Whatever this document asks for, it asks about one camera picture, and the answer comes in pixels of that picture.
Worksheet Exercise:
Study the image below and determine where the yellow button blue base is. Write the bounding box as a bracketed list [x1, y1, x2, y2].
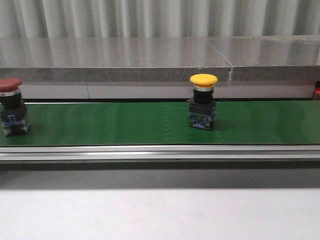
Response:
[188, 73, 218, 131]

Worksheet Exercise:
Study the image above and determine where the green conveyor belt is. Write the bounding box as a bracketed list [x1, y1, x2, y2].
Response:
[0, 100, 320, 147]

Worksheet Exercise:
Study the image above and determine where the grey speckled stone counter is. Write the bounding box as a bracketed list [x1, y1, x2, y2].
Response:
[0, 35, 320, 100]

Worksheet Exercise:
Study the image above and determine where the red button clear base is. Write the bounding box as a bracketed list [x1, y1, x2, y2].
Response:
[0, 78, 31, 137]

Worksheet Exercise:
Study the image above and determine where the orange object at right edge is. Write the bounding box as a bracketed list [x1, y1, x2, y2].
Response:
[313, 81, 320, 100]

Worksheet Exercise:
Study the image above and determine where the grey pleated curtain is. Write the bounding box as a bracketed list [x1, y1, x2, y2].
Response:
[0, 0, 320, 38]

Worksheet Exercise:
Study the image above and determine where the aluminium conveyor frame rail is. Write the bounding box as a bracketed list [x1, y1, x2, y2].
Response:
[0, 144, 320, 170]

